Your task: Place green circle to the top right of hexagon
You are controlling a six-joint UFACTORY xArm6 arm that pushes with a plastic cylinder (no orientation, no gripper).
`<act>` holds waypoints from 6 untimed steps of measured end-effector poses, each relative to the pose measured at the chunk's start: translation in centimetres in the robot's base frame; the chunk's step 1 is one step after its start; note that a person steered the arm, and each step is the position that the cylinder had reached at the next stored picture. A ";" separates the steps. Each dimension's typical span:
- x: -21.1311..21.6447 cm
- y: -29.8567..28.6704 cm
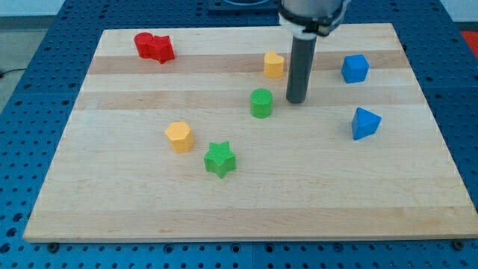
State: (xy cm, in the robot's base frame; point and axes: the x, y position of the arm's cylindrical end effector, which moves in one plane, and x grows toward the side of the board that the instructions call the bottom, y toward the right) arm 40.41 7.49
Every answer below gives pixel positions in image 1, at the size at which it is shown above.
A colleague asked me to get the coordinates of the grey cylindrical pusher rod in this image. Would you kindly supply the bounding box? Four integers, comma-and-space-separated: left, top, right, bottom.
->
286, 37, 317, 104

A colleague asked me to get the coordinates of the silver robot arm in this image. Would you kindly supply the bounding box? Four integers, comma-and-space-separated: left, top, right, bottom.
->
279, 0, 350, 104

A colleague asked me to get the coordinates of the yellow hexagon block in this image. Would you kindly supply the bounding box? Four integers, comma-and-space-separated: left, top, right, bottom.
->
165, 122, 194, 153

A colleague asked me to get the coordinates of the yellow heart block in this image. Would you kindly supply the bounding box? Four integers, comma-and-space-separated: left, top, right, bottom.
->
264, 51, 285, 78

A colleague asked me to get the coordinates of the blue cube block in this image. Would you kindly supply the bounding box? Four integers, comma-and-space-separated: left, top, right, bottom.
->
341, 55, 370, 84

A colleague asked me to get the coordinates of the green cylinder block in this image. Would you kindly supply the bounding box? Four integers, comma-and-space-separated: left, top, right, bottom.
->
250, 88, 273, 119

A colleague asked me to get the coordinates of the blue triangle block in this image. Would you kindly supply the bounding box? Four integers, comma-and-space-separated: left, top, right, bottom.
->
351, 108, 382, 140

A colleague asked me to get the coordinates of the green star block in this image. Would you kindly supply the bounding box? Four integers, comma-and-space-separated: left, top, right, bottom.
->
204, 141, 236, 179

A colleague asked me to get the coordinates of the red star block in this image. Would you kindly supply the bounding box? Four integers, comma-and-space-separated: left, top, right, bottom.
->
149, 36, 176, 64

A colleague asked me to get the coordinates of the wooden board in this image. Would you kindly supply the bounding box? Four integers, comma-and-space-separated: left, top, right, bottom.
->
23, 23, 477, 243

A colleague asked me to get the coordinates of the red cylinder block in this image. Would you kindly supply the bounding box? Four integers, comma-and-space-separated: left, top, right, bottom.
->
134, 32, 153, 58

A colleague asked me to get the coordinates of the black cable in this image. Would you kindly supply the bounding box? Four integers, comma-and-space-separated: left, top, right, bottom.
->
0, 68, 26, 79

